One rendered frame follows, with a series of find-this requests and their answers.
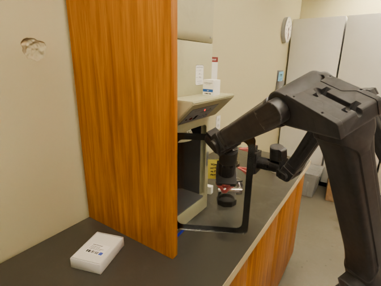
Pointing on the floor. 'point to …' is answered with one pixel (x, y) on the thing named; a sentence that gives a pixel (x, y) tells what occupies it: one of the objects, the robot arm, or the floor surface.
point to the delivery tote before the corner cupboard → (312, 180)
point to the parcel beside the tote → (329, 192)
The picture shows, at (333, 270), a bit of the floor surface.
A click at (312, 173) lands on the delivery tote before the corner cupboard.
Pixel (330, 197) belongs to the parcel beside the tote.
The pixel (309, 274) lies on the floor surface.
